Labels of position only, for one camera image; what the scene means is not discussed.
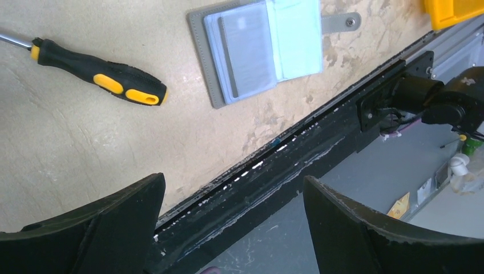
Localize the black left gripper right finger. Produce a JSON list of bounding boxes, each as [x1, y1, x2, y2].
[[303, 176, 483, 273]]

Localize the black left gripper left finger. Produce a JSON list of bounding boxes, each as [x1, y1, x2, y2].
[[1, 173, 166, 273]]

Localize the grey leather card holder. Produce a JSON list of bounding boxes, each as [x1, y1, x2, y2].
[[187, 1, 362, 109]]

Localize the grey card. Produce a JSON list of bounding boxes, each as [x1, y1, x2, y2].
[[218, 1, 277, 102]]

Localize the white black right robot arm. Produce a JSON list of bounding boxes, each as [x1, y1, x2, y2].
[[390, 66, 483, 138]]

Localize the yellow plastic bin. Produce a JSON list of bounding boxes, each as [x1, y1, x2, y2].
[[423, 0, 483, 30]]

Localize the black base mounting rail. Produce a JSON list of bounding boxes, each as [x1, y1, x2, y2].
[[143, 51, 434, 273]]

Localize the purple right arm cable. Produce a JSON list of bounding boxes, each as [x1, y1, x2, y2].
[[380, 115, 422, 140]]

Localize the black yellow handled screwdriver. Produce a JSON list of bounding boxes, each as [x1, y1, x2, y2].
[[1, 29, 167, 106]]

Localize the aluminium frame profile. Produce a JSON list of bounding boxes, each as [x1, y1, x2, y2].
[[402, 15, 483, 83]]

